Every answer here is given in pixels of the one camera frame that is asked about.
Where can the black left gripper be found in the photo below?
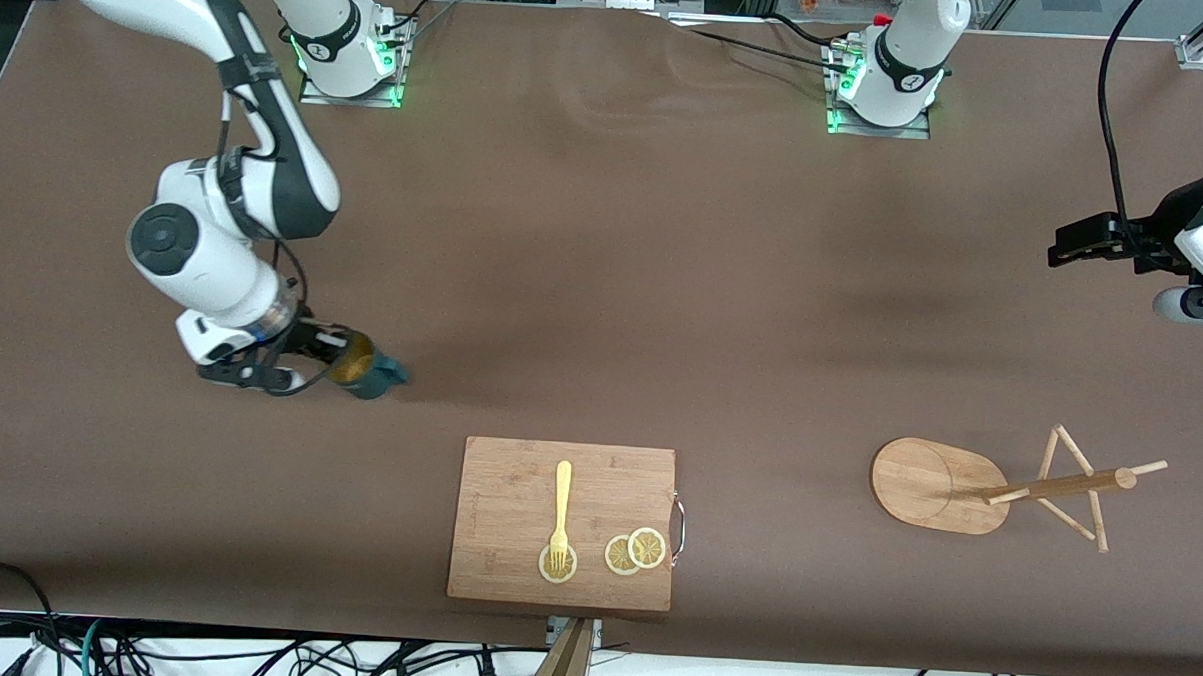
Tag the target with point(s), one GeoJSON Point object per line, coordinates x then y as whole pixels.
{"type": "Point", "coordinates": [1157, 237]}

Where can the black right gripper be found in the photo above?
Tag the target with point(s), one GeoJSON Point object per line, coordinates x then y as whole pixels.
{"type": "Point", "coordinates": [308, 339]}

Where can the teal mug yellow inside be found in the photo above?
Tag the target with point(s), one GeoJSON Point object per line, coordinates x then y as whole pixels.
{"type": "Point", "coordinates": [375, 380]}

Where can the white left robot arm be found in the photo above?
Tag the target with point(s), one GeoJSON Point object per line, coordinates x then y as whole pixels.
{"type": "Point", "coordinates": [906, 58]}

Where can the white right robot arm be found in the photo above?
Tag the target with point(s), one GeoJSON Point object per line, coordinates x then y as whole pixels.
{"type": "Point", "coordinates": [204, 254]}

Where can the wooden mug rack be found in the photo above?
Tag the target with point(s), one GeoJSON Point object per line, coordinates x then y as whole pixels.
{"type": "Point", "coordinates": [922, 484]}

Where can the yellow plastic fork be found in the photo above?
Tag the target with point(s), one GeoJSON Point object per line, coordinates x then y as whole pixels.
{"type": "Point", "coordinates": [562, 497]}

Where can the brown table cover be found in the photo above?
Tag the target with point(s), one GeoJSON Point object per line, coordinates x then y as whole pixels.
{"type": "Point", "coordinates": [604, 278]}

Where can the lemon slice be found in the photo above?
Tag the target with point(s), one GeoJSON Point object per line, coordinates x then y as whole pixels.
{"type": "Point", "coordinates": [568, 571]}
{"type": "Point", "coordinates": [647, 548]}
{"type": "Point", "coordinates": [616, 557]}

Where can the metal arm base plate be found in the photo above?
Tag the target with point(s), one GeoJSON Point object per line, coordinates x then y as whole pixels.
{"type": "Point", "coordinates": [914, 132]}
{"type": "Point", "coordinates": [315, 96]}

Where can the aluminium profile bracket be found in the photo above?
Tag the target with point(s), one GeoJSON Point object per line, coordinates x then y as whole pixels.
{"type": "Point", "coordinates": [596, 633]}

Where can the brown camera pole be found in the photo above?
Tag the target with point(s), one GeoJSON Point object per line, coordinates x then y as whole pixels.
{"type": "Point", "coordinates": [562, 667]}

